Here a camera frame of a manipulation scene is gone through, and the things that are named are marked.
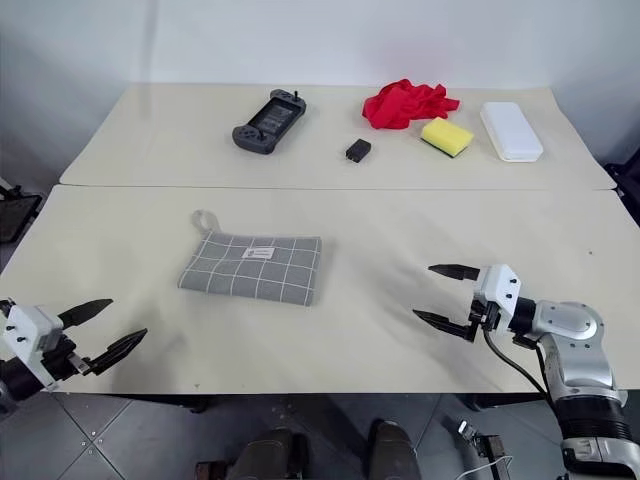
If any grey hose with connector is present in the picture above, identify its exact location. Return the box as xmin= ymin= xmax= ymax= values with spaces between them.
xmin=443 ymin=415 xmax=505 ymax=480

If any thin white cable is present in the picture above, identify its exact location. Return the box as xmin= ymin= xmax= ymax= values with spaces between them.
xmin=460 ymin=455 xmax=515 ymax=480

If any crumpled red cloth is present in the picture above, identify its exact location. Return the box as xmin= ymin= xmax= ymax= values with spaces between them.
xmin=361 ymin=79 xmax=462 ymax=133

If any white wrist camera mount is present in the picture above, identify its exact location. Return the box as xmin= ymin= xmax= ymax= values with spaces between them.
xmin=471 ymin=263 xmax=523 ymax=332
xmin=1 ymin=301 xmax=65 ymax=390

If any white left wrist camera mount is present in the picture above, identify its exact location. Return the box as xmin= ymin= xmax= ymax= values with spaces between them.
xmin=1 ymin=301 xmax=65 ymax=390

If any grey checked fabric pouch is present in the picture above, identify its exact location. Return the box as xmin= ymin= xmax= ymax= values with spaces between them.
xmin=174 ymin=209 xmax=324 ymax=309

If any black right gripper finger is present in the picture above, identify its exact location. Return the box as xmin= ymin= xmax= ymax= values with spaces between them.
xmin=412 ymin=308 xmax=476 ymax=343
xmin=427 ymin=263 xmax=481 ymax=283

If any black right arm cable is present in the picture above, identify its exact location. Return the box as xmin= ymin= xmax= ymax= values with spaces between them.
xmin=480 ymin=327 xmax=551 ymax=399

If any black metal stand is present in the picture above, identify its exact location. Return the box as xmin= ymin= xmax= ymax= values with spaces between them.
xmin=0 ymin=175 xmax=44 ymax=245

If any yellow sponge with dark base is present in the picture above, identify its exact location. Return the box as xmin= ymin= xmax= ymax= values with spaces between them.
xmin=420 ymin=116 xmax=475 ymax=161

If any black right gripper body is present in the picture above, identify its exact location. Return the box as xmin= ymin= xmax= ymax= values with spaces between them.
xmin=467 ymin=298 xmax=502 ymax=343

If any small black power adapter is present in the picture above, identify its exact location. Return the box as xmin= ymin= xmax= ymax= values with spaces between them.
xmin=343 ymin=139 xmax=373 ymax=163

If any dark rounded shape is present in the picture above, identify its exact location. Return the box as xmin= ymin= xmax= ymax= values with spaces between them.
xmin=367 ymin=418 xmax=420 ymax=480
xmin=238 ymin=426 xmax=307 ymax=480

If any dark grey handheld game controller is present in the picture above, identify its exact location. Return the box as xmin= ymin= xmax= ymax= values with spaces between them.
xmin=230 ymin=88 xmax=308 ymax=155

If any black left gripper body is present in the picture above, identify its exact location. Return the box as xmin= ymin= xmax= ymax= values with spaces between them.
xmin=42 ymin=334 xmax=99 ymax=383

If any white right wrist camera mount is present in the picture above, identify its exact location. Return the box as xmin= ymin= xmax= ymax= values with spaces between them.
xmin=471 ymin=263 xmax=523 ymax=332

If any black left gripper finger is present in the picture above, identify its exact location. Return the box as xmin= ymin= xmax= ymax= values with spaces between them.
xmin=58 ymin=298 xmax=114 ymax=329
xmin=91 ymin=327 xmax=149 ymax=377

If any white rectangular plastic box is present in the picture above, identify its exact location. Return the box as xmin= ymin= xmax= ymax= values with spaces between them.
xmin=479 ymin=101 xmax=545 ymax=163

